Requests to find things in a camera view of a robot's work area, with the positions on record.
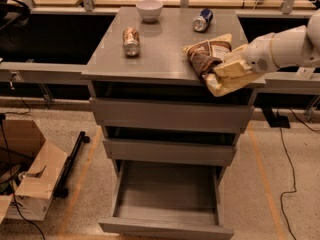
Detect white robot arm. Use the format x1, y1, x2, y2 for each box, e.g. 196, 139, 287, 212
204, 10, 320, 97

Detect black office chair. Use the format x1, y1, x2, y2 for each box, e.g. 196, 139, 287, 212
0, 0, 30, 31

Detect grey top drawer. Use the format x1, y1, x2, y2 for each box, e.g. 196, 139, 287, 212
90, 98, 253, 133

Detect black table foot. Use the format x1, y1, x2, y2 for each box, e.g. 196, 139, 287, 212
262, 107, 290, 128

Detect brown chip bag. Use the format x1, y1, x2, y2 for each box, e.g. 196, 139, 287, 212
183, 33, 232, 82

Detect grey drawer cabinet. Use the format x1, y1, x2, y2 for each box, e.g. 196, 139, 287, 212
82, 7, 256, 168

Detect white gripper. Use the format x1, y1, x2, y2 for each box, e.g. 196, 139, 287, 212
205, 33, 279, 97

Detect clear sanitizer bottle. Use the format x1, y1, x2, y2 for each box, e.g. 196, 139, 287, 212
296, 67, 315, 80

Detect open grey bottom drawer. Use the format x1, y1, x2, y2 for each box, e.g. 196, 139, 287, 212
99, 161, 234, 240

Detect brown drink can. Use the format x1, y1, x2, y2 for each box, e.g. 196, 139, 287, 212
122, 27, 140, 57

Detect grey middle drawer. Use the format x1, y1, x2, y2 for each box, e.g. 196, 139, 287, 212
104, 139, 236, 166

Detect black floor cable right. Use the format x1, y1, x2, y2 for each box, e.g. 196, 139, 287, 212
277, 109, 298, 240

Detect white ceramic bowl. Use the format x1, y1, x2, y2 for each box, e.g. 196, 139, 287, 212
136, 0, 163, 22

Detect black metal bar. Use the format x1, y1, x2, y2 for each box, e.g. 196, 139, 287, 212
54, 131, 90, 198

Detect open cardboard box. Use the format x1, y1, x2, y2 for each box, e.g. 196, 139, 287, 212
0, 119, 67, 223

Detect blue drink can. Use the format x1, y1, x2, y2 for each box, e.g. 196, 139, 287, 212
193, 8, 213, 32

